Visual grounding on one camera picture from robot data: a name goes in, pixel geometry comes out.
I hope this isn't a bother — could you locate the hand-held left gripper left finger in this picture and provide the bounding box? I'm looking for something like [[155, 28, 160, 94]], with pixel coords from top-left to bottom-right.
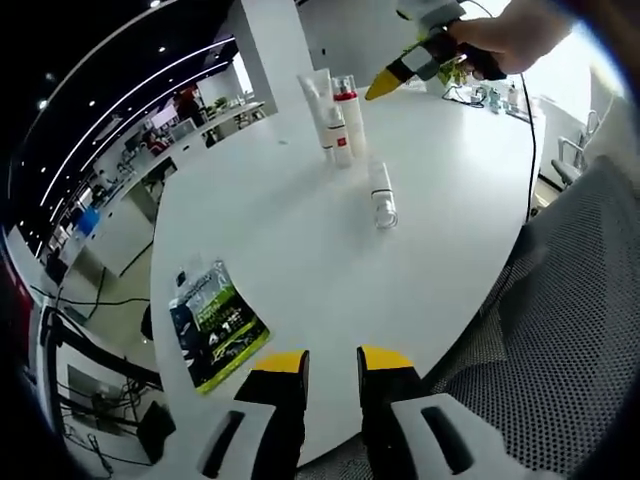
[[192, 349, 311, 480]]

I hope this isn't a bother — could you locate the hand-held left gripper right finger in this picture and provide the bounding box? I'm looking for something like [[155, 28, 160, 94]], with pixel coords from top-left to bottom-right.
[[356, 344, 526, 480]]

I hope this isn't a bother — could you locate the red collar skincare pump bottle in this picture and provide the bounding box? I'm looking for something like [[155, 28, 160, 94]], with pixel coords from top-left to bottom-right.
[[331, 74, 367, 160]]

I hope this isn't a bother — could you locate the white skincare tube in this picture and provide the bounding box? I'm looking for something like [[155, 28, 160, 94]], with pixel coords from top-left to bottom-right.
[[297, 68, 337, 162]]

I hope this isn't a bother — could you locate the person's right hand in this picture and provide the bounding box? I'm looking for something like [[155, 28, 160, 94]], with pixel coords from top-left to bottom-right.
[[444, 3, 540, 81]]

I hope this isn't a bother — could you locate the green printed packet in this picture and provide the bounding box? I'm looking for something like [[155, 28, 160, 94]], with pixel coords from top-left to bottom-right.
[[168, 269, 272, 396]]

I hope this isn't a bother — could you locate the black box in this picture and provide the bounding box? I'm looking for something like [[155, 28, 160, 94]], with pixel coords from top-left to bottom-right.
[[137, 399, 177, 464]]

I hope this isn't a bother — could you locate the dark clear plastic bag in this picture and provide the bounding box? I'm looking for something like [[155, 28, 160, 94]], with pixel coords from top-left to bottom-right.
[[169, 258, 236, 321]]

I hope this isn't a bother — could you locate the white mesh office chair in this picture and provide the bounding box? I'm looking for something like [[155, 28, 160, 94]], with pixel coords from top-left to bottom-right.
[[424, 154, 640, 476]]

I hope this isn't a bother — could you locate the grey office chair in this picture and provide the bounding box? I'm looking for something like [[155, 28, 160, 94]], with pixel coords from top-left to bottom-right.
[[549, 109, 602, 189]]

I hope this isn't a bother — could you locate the white office counter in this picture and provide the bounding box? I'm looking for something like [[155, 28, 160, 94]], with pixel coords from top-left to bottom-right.
[[44, 99, 266, 276]]

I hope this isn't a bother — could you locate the blue bin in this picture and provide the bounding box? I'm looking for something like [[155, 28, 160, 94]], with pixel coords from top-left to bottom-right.
[[78, 208, 102, 237]]

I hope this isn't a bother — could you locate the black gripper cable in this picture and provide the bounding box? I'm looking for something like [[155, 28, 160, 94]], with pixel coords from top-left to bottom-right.
[[477, 69, 541, 321]]

